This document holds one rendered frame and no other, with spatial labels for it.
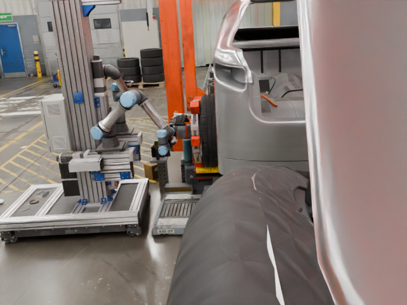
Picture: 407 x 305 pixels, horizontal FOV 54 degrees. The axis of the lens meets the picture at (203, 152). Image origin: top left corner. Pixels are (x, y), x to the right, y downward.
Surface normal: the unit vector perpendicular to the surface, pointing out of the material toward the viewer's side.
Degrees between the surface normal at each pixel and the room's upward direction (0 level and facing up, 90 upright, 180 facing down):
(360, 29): 62
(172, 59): 90
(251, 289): 16
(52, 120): 90
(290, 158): 109
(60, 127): 90
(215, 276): 31
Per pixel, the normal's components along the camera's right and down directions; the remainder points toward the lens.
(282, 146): -0.13, 0.58
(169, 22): -0.05, 0.32
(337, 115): -0.37, -0.18
